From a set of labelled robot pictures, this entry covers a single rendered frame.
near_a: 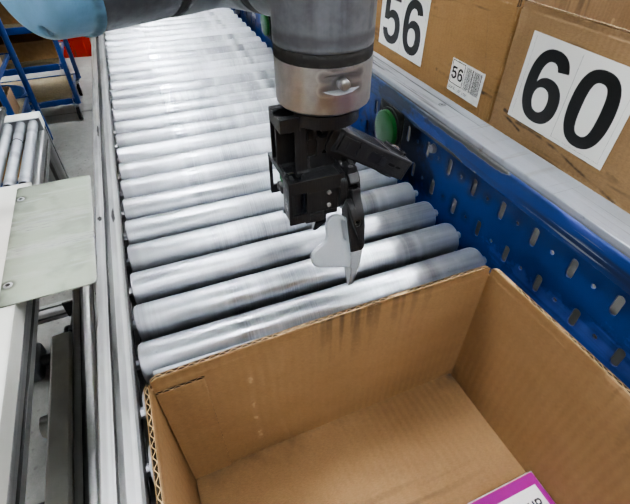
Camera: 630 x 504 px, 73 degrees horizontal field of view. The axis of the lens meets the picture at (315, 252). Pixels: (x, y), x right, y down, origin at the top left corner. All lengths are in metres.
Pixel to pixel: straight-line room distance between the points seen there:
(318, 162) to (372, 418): 0.27
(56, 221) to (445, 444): 0.65
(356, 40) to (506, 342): 0.28
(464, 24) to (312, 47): 0.41
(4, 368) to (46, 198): 0.35
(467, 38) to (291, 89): 0.41
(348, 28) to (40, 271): 0.53
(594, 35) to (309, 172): 0.35
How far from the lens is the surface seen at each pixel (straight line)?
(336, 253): 0.48
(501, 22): 0.70
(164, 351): 0.55
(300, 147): 0.43
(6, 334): 0.65
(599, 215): 0.56
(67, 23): 0.37
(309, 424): 0.45
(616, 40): 0.59
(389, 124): 0.81
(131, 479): 0.49
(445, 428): 0.48
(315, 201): 0.46
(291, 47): 0.39
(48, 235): 0.77
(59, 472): 0.88
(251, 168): 0.85
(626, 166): 0.59
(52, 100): 3.12
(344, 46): 0.38
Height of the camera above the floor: 1.17
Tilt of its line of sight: 42 degrees down
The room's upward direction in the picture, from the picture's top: straight up
